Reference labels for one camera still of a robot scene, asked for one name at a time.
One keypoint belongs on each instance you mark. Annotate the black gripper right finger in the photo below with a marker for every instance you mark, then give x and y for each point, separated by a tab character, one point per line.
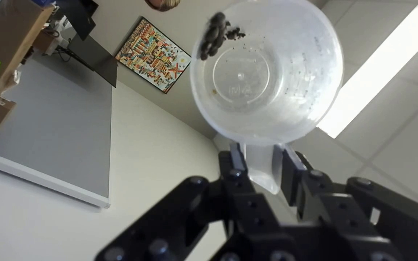
298	181

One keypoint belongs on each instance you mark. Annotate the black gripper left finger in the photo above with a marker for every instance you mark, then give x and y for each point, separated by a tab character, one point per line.
233	171

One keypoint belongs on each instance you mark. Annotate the clear plastic measuring cup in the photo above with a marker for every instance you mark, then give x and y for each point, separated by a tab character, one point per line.
291	97

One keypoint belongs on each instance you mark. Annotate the small coffee bean heap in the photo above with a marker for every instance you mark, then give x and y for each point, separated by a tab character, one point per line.
214	34

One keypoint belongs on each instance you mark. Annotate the white rectangular ceiling light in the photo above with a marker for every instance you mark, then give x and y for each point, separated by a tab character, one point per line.
378	73

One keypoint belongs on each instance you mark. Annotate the colourful patterned poster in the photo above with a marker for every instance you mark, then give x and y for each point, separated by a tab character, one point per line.
153	56

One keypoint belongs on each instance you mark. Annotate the brown rounded object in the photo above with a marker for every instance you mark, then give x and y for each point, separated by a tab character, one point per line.
163	4

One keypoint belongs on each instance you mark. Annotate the black metal stand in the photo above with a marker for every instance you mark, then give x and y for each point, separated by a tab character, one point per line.
91	53

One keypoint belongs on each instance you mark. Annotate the brown wooden board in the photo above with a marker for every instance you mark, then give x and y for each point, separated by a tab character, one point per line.
11	49

